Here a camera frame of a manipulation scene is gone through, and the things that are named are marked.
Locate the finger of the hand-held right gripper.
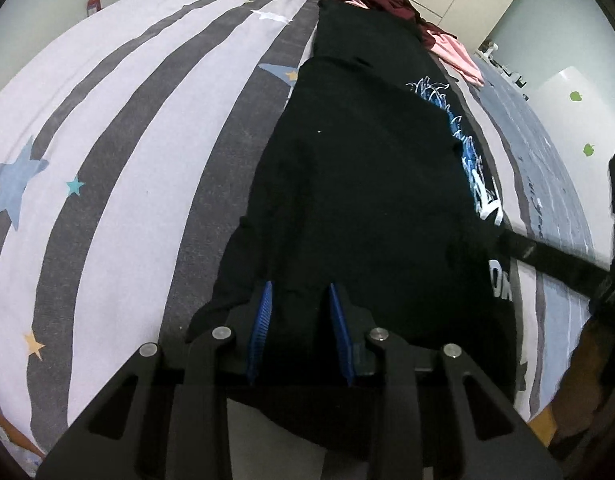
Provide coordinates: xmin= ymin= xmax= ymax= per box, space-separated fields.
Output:
xmin=497 ymin=230 xmax=611 ymax=292

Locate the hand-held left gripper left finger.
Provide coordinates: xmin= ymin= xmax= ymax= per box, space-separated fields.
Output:
xmin=34 ymin=280 xmax=274 ymax=480

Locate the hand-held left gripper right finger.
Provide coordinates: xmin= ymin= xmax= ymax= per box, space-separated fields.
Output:
xmin=328 ymin=282 xmax=563 ymax=480

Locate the black printed t-shirt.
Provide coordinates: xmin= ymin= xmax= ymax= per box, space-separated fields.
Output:
xmin=187 ymin=0 xmax=525 ymax=463

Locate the person's right forearm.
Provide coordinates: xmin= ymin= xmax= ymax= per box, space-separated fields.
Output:
xmin=550 ymin=310 xmax=615 ymax=463

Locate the white bed headboard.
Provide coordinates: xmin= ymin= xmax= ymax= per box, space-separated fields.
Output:
xmin=532 ymin=65 xmax=615 ymax=241

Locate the pink garment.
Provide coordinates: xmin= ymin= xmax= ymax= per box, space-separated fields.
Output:
xmin=345 ymin=0 xmax=485 ymax=86

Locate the striped star bed sheet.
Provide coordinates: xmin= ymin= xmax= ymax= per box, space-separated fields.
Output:
xmin=0 ymin=0 xmax=601 ymax=471

